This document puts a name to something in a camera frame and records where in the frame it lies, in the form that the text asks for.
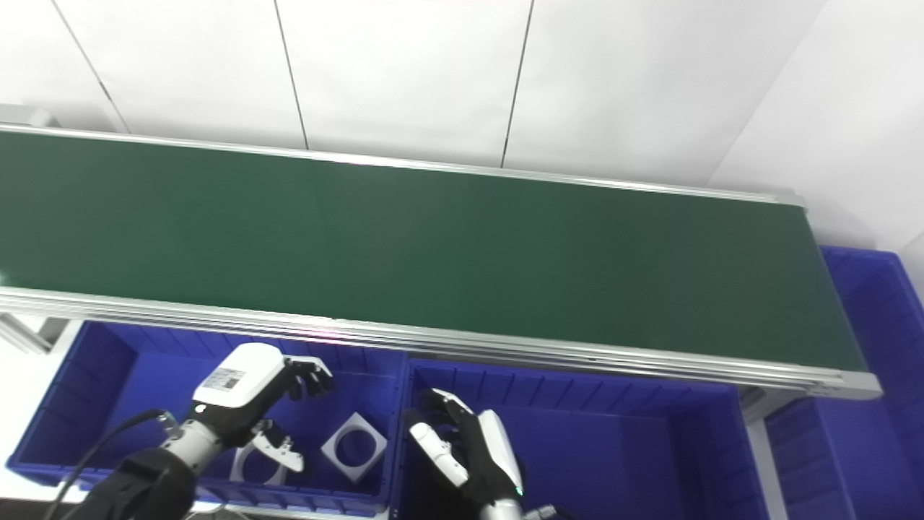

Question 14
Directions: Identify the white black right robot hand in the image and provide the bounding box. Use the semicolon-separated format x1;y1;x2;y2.
408;388;526;506

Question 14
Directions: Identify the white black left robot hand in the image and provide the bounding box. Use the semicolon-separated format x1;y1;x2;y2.
189;342;335;474

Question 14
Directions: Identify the white square part with hole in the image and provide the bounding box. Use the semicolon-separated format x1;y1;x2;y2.
230;433;289;486
320;412;388;483

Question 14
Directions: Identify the green conveyor belt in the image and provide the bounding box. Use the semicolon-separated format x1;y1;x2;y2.
0;105;883;402
0;131;868;373

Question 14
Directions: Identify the blue plastic bin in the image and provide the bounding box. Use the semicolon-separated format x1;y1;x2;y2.
6;320;409;517
765;246;924;520
393;357;770;520

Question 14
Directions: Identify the aluminium conveyor support leg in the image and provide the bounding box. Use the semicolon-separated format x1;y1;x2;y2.
738;386;791;520
0;314;69;355

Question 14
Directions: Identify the grey conveyor end housing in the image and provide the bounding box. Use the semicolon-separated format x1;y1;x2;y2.
0;105;58;129

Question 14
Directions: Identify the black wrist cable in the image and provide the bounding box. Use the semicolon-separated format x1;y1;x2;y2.
43;408;178;520

